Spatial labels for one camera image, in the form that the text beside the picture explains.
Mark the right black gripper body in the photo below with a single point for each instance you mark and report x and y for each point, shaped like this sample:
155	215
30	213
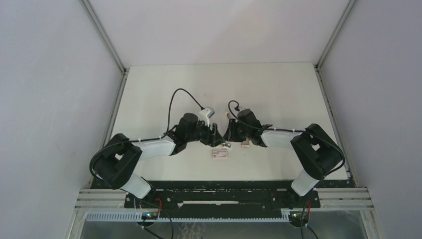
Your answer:
241	134

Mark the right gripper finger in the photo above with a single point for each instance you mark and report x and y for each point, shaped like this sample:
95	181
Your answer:
229	135
233	124

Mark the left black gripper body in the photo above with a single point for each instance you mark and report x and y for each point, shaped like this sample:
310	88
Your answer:
200	133

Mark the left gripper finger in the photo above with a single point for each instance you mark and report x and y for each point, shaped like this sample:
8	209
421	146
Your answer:
217	138
209	141

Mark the red white staple box sleeve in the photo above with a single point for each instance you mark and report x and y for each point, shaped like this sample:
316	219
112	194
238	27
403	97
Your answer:
220	154

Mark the cardboard staple box tray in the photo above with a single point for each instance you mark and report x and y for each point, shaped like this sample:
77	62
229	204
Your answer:
245	143

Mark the pink white stapler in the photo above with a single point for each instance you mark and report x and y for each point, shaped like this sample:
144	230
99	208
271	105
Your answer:
226	145

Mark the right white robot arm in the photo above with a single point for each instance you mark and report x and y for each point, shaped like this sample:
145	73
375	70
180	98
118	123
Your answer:
318	154

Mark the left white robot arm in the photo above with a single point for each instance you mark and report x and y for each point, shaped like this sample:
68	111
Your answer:
115	163

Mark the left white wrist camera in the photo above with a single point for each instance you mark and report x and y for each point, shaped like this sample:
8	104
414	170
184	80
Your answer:
205	115

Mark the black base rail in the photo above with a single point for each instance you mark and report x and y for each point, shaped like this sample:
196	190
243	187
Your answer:
239	199

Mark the white slotted cable duct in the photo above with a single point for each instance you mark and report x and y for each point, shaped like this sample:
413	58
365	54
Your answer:
114	216

